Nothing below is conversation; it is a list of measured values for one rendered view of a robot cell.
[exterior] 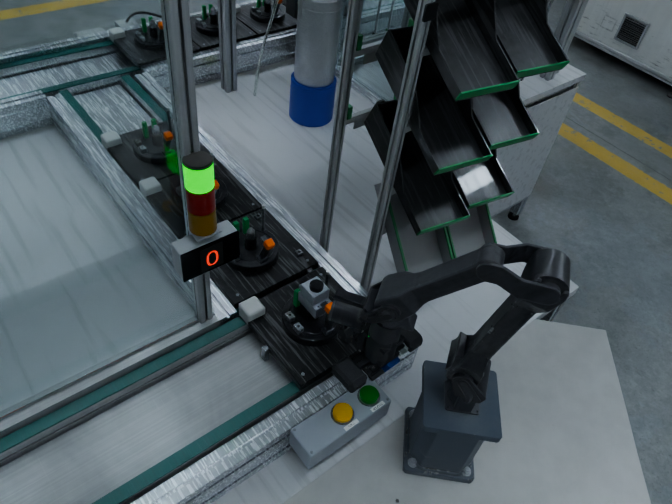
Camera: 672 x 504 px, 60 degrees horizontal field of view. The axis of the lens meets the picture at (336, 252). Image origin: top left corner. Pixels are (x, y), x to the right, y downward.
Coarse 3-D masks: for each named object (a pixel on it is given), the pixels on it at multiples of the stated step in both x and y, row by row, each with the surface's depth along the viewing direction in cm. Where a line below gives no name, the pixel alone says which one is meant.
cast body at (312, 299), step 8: (312, 280) 122; (320, 280) 122; (304, 288) 122; (312, 288) 121; (320, 288) 121; (328, 288) 122; (304, 296) 123; (312, 296) 120; (320, 296) 121; (328, 296) 124; (304, 304) 125; (312, 304) 122; (312, 312) 123; (320, 312) 123
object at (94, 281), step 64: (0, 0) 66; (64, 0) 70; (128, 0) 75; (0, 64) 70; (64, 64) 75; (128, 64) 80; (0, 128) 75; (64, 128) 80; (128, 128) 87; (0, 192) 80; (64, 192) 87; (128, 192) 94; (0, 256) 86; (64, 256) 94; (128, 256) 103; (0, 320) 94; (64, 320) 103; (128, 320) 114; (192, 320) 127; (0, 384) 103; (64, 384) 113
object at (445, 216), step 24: (384, 120) 120; (384, 144) 122; (408, 144) 129; (408, 168) 126; (408, 192) 124; (432, 192) 126; (456, 192) 126; (408, 216) 122; (432, 216) 124; (456, 216) 126
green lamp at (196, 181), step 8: (184, 168) 94; (208, 168) 95; (184, 176) 96; (192, 176) 95; (200, 176) 95; (208, 176) 96; (192, 184) 96; (200, 184) 96; (208, 184) 97; (192, 192) 97; (200, 192) 97
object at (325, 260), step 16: (208, 144) 173; (224, 160) 168; (240, 176) 164; (256, 192) 161; (272, 208) 157; (288, 224) 154; (304, 240) 150; (320, 256) 147; (336, 272) 144; (352, 288) 140; (224, 304) 132; (224, 320) 130
